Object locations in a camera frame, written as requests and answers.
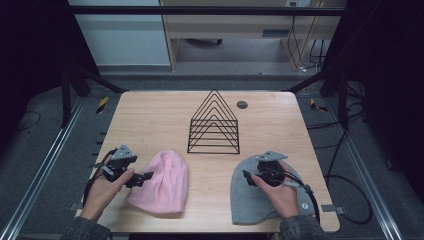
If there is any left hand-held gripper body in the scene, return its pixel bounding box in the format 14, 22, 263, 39
99, 143, 138, 183

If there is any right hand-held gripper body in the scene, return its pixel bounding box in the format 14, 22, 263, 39
255, 150, 289, 188

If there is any pink beanie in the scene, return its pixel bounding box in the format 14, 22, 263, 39
125, 149, 189, 215

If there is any black wire rack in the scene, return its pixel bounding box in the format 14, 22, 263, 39
187, 88, 241, 155

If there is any person's right hand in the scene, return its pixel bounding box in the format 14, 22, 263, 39
251, 161, 301, 219

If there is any person's left hand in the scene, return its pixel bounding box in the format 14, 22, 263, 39
79, 168, 135, 223

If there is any yellow black striped tape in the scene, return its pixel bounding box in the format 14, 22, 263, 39
96, 96, 110, 115
309, 97, 329, 113

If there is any white cabinet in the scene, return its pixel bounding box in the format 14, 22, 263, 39
67, 0, 172, 67

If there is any dark curtain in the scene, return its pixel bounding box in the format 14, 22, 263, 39
0, 0, 99, 158
321, 0, 424, 204

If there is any left hand-held gripper cable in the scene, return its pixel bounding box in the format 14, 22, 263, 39
82, 149, 118, 208

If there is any hand-held gripper cable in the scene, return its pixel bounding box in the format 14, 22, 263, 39
82, 149, 118, 208
283, 169, 322, 225

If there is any right hand-held gripper cable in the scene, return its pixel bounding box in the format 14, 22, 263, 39
283, 169, 322, 225

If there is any metal floor rail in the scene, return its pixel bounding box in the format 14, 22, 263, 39
0, 96, 86, 240
324, 99, 405, 240

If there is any black frame strut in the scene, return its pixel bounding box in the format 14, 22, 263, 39
60, 64, 130, 129
285, 64, 350, 129

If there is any thin black floor cable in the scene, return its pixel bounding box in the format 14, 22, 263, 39
15, 110, 42, 132

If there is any black looped floor cable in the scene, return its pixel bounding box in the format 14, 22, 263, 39
324, 128, 374, 225

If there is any black hanging cable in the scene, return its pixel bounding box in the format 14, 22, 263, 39
287, 2, 303, 70

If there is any yellow cable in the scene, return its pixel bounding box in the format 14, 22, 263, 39
292, 0, 324, 70

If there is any black horizontal frame bar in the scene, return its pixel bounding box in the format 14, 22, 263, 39
66, 5, 348, 17

